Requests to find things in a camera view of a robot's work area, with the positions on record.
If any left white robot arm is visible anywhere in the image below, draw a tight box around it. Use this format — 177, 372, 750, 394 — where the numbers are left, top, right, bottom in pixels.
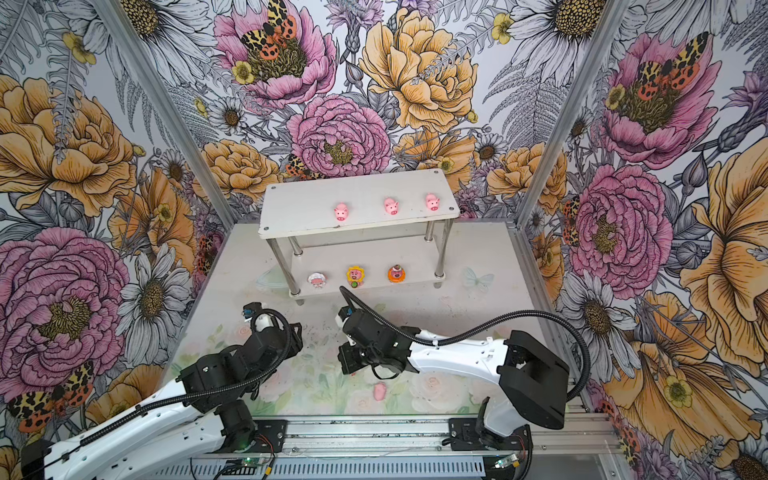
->
20, 302, 303, 479

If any pink white hooded toy figure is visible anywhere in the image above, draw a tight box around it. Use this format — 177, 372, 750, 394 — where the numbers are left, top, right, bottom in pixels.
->
307, 272, 327, 289

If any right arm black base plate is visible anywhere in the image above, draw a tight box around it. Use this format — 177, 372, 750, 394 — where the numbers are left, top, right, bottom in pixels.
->
441, 417, 531, 452

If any pink toy with yellow flower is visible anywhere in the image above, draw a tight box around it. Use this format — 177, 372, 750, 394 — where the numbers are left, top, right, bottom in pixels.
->
346, 266, 365, 289

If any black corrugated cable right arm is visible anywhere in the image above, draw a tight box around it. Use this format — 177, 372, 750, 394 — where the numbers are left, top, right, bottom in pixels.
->
339, 286, 592, 402

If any aluminium front rail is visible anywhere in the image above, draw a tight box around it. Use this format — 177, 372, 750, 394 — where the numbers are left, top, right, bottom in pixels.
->
113, 413, 619, 460

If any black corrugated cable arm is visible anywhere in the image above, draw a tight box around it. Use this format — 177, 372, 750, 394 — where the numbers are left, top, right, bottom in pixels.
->
35, 307, 294, 463
339, 286, 592, 402

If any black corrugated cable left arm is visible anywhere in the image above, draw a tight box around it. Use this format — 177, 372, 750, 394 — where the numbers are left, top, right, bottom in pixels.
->
35, 307, 294, 463

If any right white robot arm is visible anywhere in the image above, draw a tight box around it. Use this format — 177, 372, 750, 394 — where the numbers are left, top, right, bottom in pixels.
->
336, 306, 570, 447

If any small pink pig toy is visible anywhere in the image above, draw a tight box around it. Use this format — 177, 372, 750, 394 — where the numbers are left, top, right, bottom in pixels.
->
373, 382, 387, 402
334, 203, 349, 222
384, 198, 399, 215
425, 193, 440, 211

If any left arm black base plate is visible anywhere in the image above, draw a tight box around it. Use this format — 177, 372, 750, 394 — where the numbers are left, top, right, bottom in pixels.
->
241, 418, 289, 454

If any white two-tier shelf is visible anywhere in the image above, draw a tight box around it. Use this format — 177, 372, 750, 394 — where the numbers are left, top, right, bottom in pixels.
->
259, 169, 459, 302

